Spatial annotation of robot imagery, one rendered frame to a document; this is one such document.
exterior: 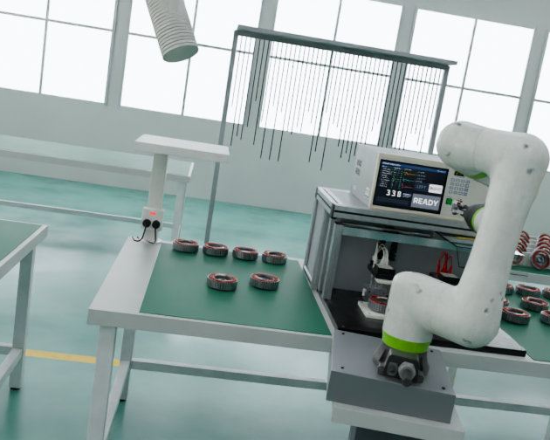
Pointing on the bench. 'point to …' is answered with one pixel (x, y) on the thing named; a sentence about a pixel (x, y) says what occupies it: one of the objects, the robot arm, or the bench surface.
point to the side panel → (314, 243)
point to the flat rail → (397, 237)
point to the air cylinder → (374, 291)
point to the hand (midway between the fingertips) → (457, 206)
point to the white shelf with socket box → (208, 152)
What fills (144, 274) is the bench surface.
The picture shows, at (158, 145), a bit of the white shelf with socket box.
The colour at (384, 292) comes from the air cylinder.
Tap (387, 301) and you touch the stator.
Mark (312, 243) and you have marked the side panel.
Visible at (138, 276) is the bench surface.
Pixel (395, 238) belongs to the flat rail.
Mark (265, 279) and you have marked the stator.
